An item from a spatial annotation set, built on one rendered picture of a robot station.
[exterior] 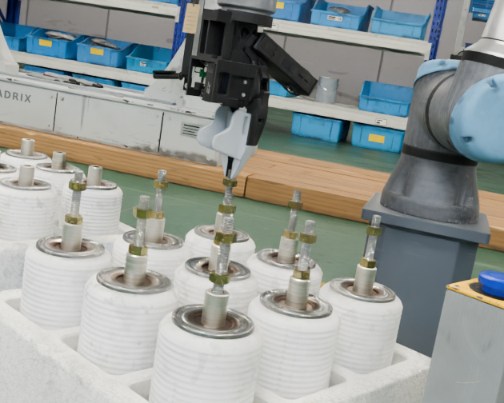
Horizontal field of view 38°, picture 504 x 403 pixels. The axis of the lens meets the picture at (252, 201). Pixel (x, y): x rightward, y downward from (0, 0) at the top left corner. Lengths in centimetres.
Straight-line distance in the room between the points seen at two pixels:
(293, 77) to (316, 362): 40
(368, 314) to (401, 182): 37
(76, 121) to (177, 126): 42
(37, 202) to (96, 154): 171
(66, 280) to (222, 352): 24
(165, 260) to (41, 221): 30
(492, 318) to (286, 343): 19
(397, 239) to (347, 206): 144
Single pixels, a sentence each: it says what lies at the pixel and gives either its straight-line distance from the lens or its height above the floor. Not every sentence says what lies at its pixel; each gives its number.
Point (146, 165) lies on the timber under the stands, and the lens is 273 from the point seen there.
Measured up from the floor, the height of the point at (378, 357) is 19.
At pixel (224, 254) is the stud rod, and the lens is 65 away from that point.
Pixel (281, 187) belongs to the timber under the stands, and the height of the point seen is 6.
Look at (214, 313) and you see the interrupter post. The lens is 66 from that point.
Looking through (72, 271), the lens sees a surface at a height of 24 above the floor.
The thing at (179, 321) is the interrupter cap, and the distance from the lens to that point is 65.
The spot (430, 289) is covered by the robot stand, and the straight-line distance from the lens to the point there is 112.
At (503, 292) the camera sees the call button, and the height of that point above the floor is 32.
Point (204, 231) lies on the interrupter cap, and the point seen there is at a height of 25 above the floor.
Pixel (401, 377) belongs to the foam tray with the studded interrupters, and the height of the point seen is 18.
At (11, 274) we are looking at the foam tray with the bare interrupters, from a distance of 110.
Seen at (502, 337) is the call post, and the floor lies 29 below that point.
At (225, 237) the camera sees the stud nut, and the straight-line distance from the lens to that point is 64.
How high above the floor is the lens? 49
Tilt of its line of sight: 11 degrees down
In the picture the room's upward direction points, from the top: 9 degrees clockwise
